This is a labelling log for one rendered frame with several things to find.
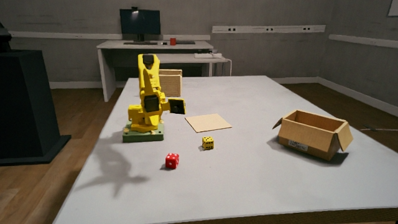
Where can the tan flat mat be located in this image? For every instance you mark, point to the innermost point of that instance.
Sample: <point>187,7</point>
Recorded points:
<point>209,122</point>

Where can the yellow die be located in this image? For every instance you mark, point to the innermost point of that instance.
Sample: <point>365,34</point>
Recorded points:
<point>208,142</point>

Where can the red die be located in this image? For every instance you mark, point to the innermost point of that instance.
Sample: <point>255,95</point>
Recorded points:
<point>172,160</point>

